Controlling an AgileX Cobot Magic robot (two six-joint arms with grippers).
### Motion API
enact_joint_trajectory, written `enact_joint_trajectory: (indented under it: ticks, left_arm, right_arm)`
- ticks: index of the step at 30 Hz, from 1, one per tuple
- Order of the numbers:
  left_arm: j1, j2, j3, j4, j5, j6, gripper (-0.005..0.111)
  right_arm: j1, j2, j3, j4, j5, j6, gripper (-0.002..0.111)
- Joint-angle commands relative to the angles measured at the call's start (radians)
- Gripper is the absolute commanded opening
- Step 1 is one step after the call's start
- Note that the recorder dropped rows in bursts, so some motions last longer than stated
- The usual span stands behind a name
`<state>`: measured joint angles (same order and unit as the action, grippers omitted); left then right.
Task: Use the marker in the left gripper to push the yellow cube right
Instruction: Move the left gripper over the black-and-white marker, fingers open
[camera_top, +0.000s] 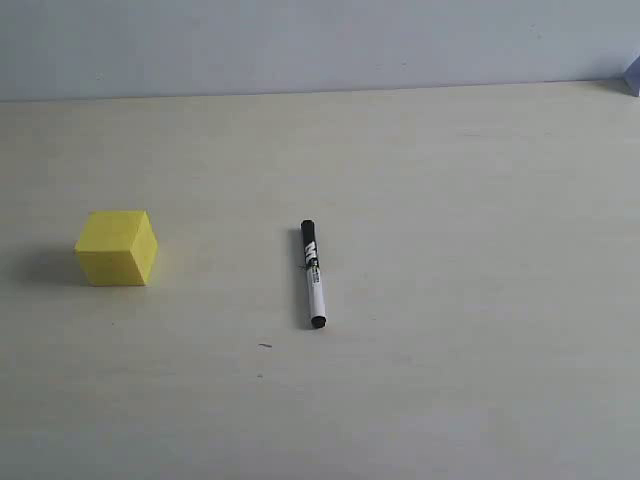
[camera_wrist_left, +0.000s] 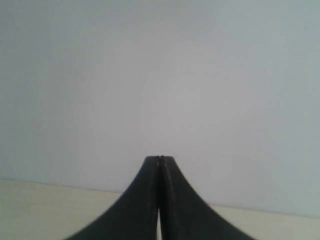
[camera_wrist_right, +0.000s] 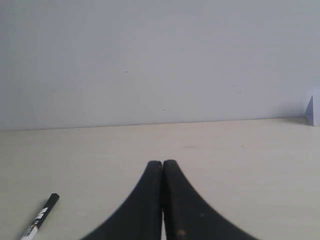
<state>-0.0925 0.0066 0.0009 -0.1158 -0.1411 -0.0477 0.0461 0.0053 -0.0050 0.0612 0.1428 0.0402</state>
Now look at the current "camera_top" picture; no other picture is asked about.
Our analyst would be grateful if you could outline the pale blue triangular block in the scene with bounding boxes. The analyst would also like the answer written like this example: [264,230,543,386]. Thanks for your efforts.
[623,57,640,98]

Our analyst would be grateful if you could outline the black white whiteboard marker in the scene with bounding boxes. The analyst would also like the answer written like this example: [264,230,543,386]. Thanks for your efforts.
[301,219,327,329]

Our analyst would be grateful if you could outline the yellow foam cube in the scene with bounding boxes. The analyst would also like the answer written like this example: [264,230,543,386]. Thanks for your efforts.
[74,210,158,286]

